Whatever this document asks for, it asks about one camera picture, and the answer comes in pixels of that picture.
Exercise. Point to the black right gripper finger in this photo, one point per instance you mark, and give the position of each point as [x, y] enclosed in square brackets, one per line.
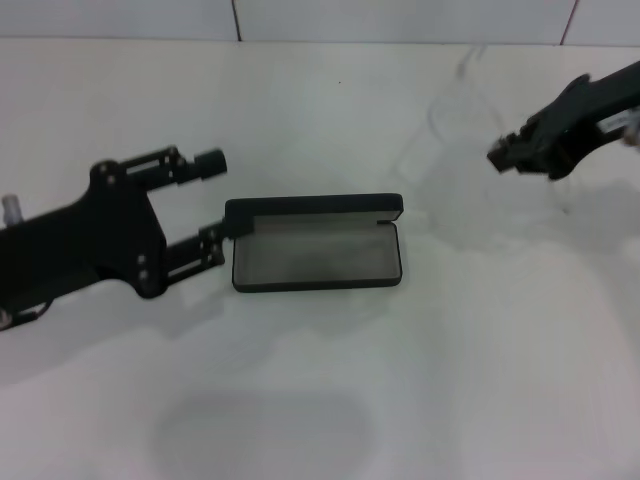
[517, 137]
[515, 161]

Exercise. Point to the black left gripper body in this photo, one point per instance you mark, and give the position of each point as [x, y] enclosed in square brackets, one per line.
[100, 240]

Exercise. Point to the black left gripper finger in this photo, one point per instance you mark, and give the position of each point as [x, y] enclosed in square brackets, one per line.
[200, 250]
[210, 165]

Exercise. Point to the clear white glasses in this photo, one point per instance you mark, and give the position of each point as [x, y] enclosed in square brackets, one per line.
[463, 65]

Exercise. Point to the black glasses case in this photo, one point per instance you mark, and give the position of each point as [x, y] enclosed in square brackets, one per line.
[315, 260]

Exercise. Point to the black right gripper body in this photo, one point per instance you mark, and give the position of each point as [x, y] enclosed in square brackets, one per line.
[585, 115]

